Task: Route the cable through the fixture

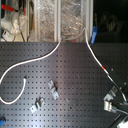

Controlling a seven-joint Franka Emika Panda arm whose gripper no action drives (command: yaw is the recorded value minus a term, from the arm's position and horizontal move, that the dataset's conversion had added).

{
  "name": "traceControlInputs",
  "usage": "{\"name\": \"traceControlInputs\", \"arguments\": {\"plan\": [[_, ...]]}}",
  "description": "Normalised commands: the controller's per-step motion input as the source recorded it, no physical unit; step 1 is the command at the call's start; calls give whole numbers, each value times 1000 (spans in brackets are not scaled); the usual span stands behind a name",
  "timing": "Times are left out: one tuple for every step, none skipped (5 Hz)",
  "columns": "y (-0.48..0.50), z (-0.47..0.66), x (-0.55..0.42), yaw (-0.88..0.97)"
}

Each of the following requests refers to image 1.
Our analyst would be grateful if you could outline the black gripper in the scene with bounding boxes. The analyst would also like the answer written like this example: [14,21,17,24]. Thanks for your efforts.
[104,87,128,114]

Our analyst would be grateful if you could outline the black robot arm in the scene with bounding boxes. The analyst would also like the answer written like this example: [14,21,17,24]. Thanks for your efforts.
[103,70,128,115]

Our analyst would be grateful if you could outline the black perforated breadboard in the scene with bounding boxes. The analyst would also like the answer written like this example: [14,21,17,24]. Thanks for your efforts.
[0,43,128,128]

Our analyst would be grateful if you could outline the blue object at corner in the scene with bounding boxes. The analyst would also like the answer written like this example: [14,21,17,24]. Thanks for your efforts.
[0,116,6,126]

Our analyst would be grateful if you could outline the upper metal cable clip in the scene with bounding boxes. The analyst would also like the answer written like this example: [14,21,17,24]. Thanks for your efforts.
[48,80,59,100]

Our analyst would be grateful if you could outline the metal cable clip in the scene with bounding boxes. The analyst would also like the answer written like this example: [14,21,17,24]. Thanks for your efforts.
[48,80,59,100]
[30,98,45,113]

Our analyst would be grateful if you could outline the lower metal cable clip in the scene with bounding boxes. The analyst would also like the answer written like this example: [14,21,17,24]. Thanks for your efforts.
[30,98,45,113]

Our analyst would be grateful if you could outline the blue clamp handle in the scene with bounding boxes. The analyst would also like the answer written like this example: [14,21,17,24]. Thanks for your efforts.
[91,26,98,44]

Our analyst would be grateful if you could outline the white robot tether cable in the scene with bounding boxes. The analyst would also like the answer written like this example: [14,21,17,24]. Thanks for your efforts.
[59,27,118,90]

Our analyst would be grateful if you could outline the clear plastic wrapped frame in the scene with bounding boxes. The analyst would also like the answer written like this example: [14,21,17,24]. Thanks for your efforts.
[34,0,94,42]

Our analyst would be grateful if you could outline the white device with red wires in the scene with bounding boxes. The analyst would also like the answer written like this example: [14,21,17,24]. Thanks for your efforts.
[0,0,36,43]

